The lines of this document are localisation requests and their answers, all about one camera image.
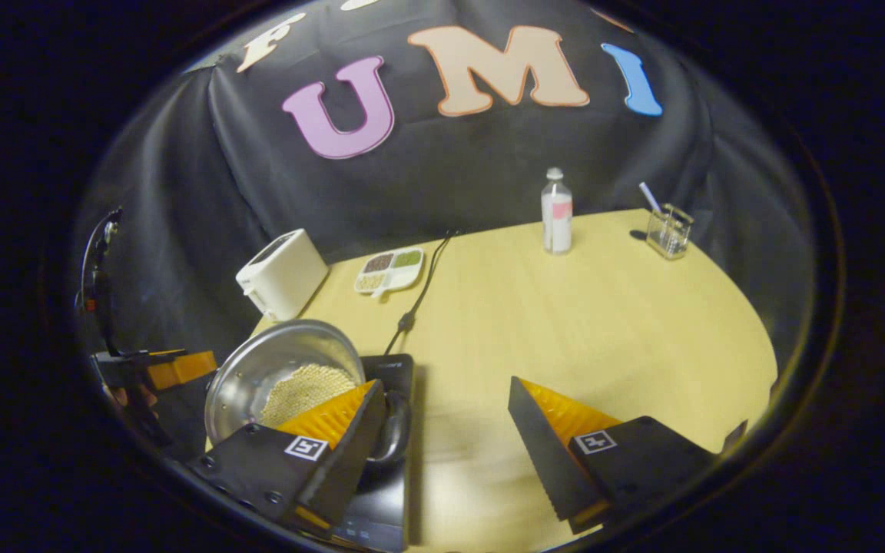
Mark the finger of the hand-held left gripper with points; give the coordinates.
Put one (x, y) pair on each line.
(174, 369)

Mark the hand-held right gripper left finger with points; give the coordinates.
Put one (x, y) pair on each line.
(350, 453)

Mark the small clear bottle pink label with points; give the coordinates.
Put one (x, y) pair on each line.
(557, 219)

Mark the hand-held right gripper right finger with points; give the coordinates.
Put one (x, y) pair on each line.
(542, 449)

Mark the white toaster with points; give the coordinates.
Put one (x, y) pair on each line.
(281, 276)

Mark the pile of yellow soybeans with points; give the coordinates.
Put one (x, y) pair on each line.
(304, 388)

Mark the black backdrop cloth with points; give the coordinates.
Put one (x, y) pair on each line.
(450, 169)

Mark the white divided dish of beans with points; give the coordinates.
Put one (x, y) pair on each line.
(389, 270)

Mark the black induction cooktop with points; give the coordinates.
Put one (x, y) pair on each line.
(381, 507)

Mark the white straw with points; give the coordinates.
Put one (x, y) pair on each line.
(648, 196)

